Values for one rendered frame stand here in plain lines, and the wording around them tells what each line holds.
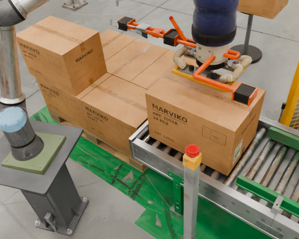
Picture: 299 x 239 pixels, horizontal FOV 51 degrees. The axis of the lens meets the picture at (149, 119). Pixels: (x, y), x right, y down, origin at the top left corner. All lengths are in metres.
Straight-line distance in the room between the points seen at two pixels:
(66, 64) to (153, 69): 0.78
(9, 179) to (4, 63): 0.65
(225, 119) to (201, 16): 0.56
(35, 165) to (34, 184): 0.12
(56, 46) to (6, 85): 0.76
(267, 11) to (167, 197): 2.06
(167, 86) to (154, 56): 1.05
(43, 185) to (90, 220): 0.78
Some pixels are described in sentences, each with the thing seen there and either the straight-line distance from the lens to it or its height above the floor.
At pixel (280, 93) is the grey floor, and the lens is 3.51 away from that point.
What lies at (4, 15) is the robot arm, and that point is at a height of 1.56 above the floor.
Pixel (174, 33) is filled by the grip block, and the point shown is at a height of 1.26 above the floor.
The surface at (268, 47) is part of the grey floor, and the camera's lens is 4.22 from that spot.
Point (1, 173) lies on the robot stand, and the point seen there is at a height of 0.75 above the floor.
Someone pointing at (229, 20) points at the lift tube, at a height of 1.44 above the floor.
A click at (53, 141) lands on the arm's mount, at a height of 0.78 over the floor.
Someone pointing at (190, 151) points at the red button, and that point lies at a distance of 1.46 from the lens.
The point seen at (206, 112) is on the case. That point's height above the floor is 0.95.
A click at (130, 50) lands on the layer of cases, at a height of 0.54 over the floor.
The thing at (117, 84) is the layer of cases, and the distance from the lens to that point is 2.68.
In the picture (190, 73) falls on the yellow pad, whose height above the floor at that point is 1.13.
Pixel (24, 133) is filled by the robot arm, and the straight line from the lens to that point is 1.87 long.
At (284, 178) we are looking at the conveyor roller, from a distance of 2.06.
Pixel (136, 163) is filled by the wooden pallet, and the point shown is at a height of 0.09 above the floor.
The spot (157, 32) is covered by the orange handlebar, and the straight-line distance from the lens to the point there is 1.88.
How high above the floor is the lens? 2.16
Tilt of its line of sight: 44 degrees down
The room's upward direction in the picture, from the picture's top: 6 degrees counter-clockwise
